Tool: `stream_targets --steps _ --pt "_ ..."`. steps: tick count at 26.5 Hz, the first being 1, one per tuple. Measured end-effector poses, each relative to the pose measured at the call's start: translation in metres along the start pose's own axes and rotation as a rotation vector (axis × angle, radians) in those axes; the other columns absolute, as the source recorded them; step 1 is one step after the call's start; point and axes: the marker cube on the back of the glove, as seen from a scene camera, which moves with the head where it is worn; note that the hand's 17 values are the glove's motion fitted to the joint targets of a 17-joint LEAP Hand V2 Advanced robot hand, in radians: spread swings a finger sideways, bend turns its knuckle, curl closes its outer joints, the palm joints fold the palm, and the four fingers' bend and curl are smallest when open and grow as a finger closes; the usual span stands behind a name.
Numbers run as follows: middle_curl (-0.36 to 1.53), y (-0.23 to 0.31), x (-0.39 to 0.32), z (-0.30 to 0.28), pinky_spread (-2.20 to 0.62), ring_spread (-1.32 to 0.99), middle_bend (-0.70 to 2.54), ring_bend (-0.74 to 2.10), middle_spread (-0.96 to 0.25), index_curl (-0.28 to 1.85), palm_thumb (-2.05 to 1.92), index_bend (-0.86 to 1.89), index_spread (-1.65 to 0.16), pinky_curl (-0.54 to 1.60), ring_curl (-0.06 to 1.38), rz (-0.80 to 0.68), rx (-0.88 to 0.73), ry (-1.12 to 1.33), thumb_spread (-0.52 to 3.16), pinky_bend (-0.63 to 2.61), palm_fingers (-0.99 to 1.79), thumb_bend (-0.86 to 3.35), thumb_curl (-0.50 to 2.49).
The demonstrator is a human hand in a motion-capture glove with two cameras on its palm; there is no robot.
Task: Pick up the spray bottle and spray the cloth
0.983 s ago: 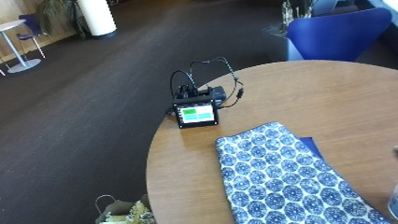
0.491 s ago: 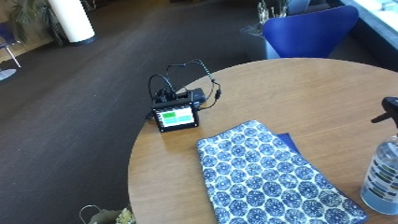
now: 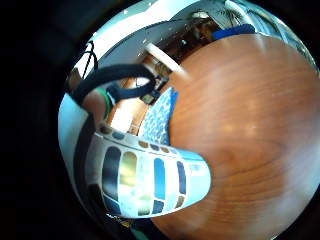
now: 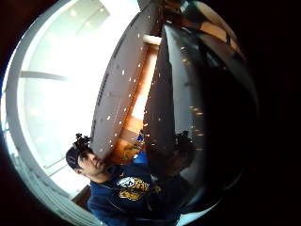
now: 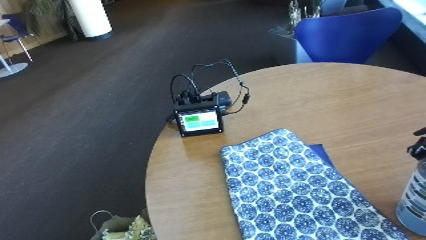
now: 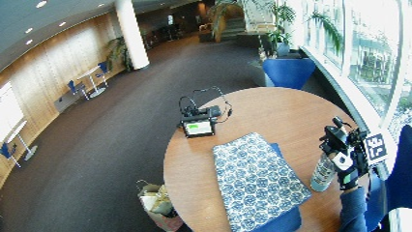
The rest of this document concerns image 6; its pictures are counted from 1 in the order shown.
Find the clear plastic bottle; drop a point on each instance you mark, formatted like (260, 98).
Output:
(323, 175)

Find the white marker cube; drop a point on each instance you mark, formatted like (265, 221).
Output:
(375, 147)

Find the the person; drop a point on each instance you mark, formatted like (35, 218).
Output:
(400, 174)

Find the blue white patterned cloth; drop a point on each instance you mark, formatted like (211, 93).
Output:
(257, 180)

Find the blue planter pot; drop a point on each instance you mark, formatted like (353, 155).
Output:
(288, 72)

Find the blue mat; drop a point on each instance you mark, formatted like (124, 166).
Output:
(280, 224)

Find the white sheet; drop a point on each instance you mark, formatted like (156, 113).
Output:
(401, 220)

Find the black electronic box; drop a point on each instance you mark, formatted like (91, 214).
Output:
(205, 112)

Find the small monitor with green screen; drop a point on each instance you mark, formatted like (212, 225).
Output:
(197, 128)

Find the green palm plant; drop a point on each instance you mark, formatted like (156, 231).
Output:
(280, 22)

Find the staircase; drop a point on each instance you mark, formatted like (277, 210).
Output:
(233, 29)

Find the paper bag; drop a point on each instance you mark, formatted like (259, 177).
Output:
(157, 206)

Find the white column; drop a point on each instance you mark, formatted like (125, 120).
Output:
(132, 35)

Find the blue chair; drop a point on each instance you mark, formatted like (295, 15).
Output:
(7, 151)
(103, 68)
(73, 87)

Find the white round high table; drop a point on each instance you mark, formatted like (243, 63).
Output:
(23, 141)
(92, 80)

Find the grey bench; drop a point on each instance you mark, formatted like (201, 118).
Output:
(67, 102)

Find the round ceiling light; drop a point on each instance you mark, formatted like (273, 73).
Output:
(41, 4)
(100, 5)
(28, 42)
(61, 23)
(28, 30)

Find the white board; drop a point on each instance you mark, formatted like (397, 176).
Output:
(9, 111)

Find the potted plant by wooden wall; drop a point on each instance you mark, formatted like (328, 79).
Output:
(117, 51)

